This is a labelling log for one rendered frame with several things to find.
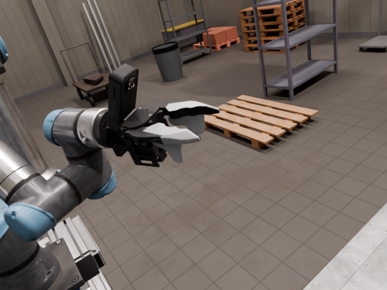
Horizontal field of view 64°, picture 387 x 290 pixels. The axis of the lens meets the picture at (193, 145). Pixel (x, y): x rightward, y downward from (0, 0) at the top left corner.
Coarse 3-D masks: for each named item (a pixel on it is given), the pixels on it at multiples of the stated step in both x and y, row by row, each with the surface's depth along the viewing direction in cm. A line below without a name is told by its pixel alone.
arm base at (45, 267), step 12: (36, 252) 79; (48, 252) 85; (24, 264) 76; (36, 264) 78; (48, 264) 81; (0, 276) 75; (12, 276) 75; (24, 276) 76; (36, 276) 77; (48, 276) 80; (0, 288) 76; (12, 288) 75; (24, 288) 76; (36, 288) 77
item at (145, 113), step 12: (144, 108) 52; (156, 108) 50; (96, 120) 54; (132, 120) 49; (144, 120) 48; (156, 120) 50; (96, 132) 53; (108, 132) 55; (108, 144) 55; (120, 144) 55; (132, 144) 51; (144, 144) 49; (120, 156) 57; (132, 156) 52; (144, 156) 51; (156, 156) 50
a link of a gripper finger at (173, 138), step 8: (152, 128) 46; (160, 128) 45; (168, 128) 45; (176, 128) 44; (168, 136) 43; (176, 136) 43; (184, 136) 43; (192, 136) 42; (160, 144) 47; (168, 144) 44; (176, 144) 44; (168, 152) 47; (176, 152) 46; (176, 160) 47
